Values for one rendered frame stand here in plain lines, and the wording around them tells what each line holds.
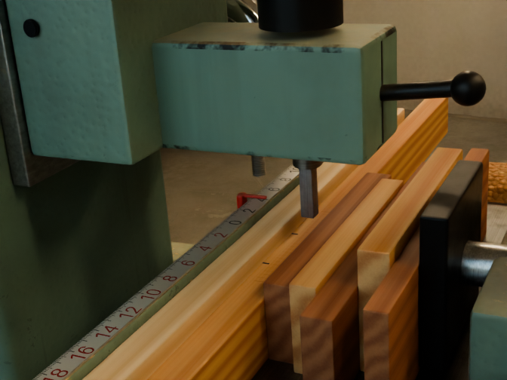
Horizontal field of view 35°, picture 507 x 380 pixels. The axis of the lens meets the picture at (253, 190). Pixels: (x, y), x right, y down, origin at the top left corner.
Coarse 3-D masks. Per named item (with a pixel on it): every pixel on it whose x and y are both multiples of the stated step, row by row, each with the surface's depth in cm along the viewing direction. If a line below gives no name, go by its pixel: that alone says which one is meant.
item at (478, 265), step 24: (456, 168) 47; (480, 168) 47; (456, 192) 43; (480, 192) 48; (432, 216) 41; (456, 216) 42; (480, 216) 48; (432, 240) 41; (456, 240) 43; (480, 240) 49; (432, 264) 41; (456, 264) 43; (480, 264) 44; (432, 288) 42; (456, 288) 44; (432, 312) 42; (456, 312) 45; (432, 336) 43; (456, 336) 45; (432, 360) 43
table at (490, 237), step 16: (496, 208) 65; (496, 224) 62; (496, 240) 59; (480, 288) 53; (464, 336) 47; (464, 352) 46; (272, 368) 46; (288, 368) 46; (448, 368) 45; (464, 368) 44
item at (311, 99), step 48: (192, 48) 48; (240, 48) 47; (288, 48) 46; (336, 48) 45; (384, 48) 48; (192, 96) 50; (240, 96) 48; (288, 96) 47; (336, 96) 46; (192, 144) 51; (240, 144) 49; (288, 144) 48; (336, 144) 47
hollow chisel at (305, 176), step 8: (304, 176) 52; (312, 176) 52; (304, 184) 52; (312, 184) 52; (304, 192) 52; (312, 192) 52; (304, 200) 52; (312, 200) 52; (304, 208) 53; (312, 208) 52; (304, 216) 53; (312, 216) 53
